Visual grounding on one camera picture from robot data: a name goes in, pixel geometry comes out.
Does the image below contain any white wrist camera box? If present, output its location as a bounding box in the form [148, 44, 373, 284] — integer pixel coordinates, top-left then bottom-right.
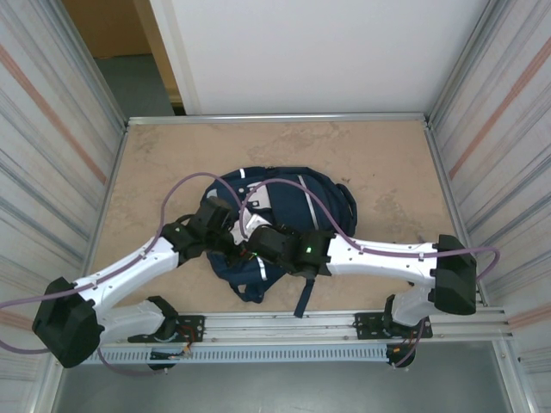
[231, 210, 247, 244]
[244, 213, 270, 236]

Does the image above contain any aluminium table side bar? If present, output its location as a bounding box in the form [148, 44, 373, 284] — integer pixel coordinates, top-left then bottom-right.
[75, 121, 132, 313]
[424, 120, 490, 309]

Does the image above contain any brown wooden door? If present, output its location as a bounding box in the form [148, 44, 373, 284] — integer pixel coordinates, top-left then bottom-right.
[62, 0, 187, 116]

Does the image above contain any navy blue backpack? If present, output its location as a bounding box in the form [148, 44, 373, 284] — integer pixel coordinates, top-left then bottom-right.
[200, 165, 358, 319]

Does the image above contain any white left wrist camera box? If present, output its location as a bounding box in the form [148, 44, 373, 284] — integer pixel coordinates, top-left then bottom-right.
[231, 210, 247, 244]

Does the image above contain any grey slotted cable duct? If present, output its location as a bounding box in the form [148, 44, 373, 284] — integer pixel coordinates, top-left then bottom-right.
[62, 345, 391, 367]

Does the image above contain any aluminium mounting rail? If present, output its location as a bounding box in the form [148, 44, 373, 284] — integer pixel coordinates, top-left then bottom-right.
[45, 305, 517, 347]

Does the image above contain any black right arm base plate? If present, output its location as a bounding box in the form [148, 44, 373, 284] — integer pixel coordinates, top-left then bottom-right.
[354, 311, 433, 342]

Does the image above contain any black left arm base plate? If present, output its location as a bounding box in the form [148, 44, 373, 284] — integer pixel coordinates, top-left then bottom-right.
[127, 315, 206, 344]

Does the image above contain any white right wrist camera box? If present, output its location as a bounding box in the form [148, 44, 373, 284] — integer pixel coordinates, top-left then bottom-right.
[244, 213, 270, 236]

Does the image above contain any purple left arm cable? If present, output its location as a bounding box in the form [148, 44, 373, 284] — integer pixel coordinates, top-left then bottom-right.
[0, 172, 242, 379]

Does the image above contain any aluminium table end bar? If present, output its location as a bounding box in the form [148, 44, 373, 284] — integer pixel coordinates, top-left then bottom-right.
[126, 112, 433, 129]

